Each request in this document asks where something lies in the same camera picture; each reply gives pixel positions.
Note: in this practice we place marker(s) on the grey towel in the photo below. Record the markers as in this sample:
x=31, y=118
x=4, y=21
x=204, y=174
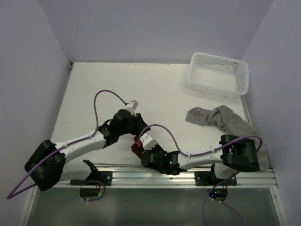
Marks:
x=223, y=118

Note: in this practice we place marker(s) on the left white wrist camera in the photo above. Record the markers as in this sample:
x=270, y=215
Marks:
x=132, y=104

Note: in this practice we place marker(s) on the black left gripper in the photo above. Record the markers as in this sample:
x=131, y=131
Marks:
x=140, y=125

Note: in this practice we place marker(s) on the white perforated plastic basket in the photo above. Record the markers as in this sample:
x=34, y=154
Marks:
x=218, y=75

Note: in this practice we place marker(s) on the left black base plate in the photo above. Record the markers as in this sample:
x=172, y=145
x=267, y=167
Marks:
x=104, y=177

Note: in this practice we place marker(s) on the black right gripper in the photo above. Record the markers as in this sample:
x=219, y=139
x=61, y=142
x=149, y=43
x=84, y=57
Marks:
x=155, y=147

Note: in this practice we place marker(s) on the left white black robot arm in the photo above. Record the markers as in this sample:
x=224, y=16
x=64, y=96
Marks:
x=52, y=162

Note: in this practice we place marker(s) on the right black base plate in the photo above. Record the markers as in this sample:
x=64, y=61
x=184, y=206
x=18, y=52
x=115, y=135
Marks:
x=206, y=178

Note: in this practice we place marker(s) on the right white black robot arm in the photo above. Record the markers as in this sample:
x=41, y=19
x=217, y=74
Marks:
x=229, y=155

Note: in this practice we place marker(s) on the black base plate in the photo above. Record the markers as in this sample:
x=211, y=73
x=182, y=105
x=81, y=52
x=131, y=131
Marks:
x=104, y=177
x=206, y=178

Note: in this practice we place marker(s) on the rust brown towel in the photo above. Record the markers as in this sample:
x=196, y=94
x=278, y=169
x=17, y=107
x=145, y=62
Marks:
x=137, y=147

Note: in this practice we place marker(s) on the aluminium mounting rail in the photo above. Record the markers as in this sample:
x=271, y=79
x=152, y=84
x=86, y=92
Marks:
x=131, y=176

